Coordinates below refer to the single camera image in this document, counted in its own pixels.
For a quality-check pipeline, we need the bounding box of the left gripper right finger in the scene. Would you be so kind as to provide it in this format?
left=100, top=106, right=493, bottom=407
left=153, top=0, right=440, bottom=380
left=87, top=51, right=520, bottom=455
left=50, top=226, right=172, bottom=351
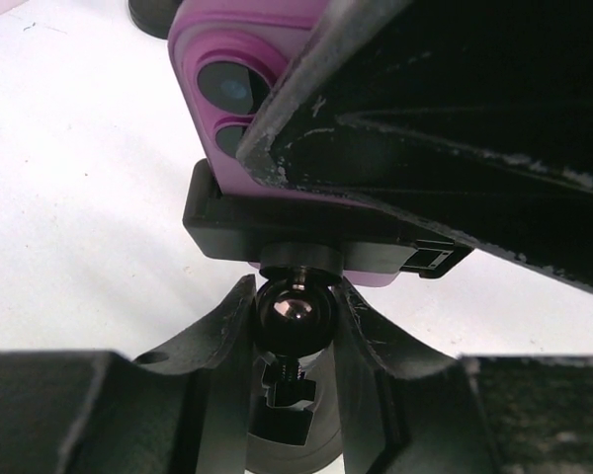
left=333, top=283, right=593, bottom=473

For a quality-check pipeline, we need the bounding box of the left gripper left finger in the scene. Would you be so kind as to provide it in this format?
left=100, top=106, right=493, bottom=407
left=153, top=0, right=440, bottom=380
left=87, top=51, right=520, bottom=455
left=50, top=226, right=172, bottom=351
left=0, top=275, right=255, bottom=473

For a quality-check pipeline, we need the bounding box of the black phone stand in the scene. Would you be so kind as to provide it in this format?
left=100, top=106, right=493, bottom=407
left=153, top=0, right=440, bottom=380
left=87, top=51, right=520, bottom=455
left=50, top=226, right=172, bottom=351
left=182, top=160, right=475, bottom=474
left=127, top=0, right=183, bottom=40

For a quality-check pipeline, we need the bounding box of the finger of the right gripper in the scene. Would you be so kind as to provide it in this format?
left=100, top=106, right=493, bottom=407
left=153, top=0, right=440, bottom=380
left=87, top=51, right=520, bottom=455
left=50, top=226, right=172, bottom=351
left=237, top=1, right=593, bottom=294

